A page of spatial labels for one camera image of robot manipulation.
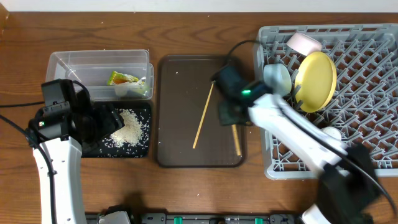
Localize wooden chopstick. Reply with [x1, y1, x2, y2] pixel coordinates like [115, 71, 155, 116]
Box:
[192, 82, 214, 149]
[231, 124, 242, 156]

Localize pile of white rice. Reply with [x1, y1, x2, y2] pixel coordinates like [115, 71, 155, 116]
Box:
[103, 109, 149, 148]

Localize white tissue wad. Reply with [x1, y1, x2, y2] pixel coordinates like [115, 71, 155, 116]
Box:
[114, 80, 149, 97]

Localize green snack wrapper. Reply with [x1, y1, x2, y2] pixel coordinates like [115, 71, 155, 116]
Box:
[107, 71, 139, 86]

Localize light blue bowl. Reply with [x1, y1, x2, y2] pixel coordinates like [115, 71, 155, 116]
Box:
[263, 63, 292, 96]

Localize yellow plate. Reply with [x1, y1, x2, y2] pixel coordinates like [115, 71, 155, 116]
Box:
[294, 52, 337, 113]

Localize pink white bowl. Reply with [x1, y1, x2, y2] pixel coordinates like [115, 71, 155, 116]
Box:
[287, 32, 322, 56]

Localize white green cup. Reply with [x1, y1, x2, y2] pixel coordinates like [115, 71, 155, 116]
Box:
[322, 127, 341, 140]

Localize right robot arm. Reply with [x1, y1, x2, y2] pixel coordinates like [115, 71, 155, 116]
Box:
[223, 90, 382, 223]

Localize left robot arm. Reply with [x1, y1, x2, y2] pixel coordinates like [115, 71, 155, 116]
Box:
[27, 101, 124, 223]

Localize grey dishwasher rack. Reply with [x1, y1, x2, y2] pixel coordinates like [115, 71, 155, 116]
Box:
[254, 24, 397, 177]

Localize black plastic tray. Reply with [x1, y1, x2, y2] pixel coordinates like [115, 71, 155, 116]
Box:
[83, 101, 152, 158]

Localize clear plastic bin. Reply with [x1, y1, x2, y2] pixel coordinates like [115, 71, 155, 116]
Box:
[45, 49, 154, 101]

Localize brown plastic serving tray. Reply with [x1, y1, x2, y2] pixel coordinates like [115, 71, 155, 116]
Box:
[154, 55, 246, 168]

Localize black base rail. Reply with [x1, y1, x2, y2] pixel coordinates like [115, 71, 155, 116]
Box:
[85, 205, 299, 224]

